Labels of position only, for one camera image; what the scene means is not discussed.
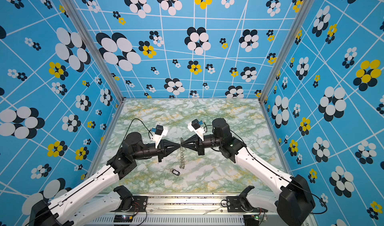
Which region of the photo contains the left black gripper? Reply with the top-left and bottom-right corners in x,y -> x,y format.
132,138 -> 181,163

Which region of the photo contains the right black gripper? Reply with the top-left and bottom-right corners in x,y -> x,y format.
182,135 -> 224,157

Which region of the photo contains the metal keyring disc with rings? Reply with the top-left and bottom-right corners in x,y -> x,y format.
180,138 -> 186,170

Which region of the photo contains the black key tag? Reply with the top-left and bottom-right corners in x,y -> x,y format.
172,169 -> 181,176

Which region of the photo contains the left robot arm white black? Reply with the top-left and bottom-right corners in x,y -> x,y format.
27,132 -> 180,226

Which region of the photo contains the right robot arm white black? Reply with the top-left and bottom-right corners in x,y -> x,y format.
181,118 -> 316,226

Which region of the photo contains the left green circuit board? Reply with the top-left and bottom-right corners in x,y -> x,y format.
114,215 -> 134,224

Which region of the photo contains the green circuit board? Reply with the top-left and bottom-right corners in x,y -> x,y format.
243,215 -> 261,226
114,215 -> 134,224

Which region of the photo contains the right green circuit board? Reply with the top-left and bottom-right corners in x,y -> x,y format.
243,215 -> 261,226

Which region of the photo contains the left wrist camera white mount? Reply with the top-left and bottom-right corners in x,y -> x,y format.
151,125 -> 169,149

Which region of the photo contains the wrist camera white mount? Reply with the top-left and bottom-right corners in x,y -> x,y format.
188,119 -> 205,141
151,125 -> 169,149

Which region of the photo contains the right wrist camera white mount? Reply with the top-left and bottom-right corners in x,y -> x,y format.
188,119 -> 205,141

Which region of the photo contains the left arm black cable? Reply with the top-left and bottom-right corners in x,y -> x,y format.
119,117 -> 155,155

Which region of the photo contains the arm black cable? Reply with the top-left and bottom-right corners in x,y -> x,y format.
229,129 -> 328,215
119,117 -> 155,155

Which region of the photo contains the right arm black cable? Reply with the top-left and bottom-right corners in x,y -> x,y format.
229,129 -> 328,215

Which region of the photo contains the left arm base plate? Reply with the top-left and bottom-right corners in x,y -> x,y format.
118,196 -> 149,213

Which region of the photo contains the aluminium front rail frame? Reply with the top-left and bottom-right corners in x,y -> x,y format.
80,192 -> 319,226

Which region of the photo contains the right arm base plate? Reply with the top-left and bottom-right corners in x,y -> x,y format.
225,196 -> 268,214

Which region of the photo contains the left aluminium corner post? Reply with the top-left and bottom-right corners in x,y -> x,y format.
60,0 -> 124,104

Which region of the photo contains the aluminium corner post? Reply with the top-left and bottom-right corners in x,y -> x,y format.
260,0 -> 315,103
60,0 -> 124,104

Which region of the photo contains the right aluminium corner post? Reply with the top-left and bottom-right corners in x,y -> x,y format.
260,0 -> 315,103

